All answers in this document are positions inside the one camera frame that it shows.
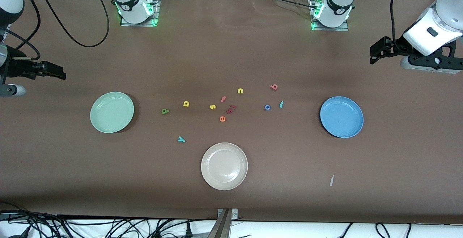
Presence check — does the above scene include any light green plate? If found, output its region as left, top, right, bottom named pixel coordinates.
left=90, top=92, right=135, bottom=134

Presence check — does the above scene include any blue plate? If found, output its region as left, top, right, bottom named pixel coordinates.
left=320, top=96, right=364, bottom=139

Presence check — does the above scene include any brown table cover sheet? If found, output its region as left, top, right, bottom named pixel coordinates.
left=0, top=0, right=463, bottom=225

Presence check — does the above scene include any beige plate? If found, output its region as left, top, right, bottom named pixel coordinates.
left=201, top=142, right=249, bottom=191

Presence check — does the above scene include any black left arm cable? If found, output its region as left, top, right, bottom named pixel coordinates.
left=390, top=0, right=403, bottom=50

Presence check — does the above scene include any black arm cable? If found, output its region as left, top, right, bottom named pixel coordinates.
left=390, top=0, right=403, bottom=50
left=0, top=0, right=110, bottom=60

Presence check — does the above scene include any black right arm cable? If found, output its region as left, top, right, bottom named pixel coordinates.
left=0, top=0, right=110, bottom=60

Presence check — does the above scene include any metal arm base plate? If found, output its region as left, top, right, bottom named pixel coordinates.
left=120, top=0, right=161, bottom=27
left=310, top=0, right=349, bottom=31

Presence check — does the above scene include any black tabletop cable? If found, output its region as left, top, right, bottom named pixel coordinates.
left=258, top=0, right=315, bottom=9

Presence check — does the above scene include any metal mounting bracket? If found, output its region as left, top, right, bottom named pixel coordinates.
left=217, top=208, right=238, bottom=220

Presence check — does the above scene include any metal camera pole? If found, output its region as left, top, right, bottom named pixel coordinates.
left=207, top=209, right=232, bottom=238

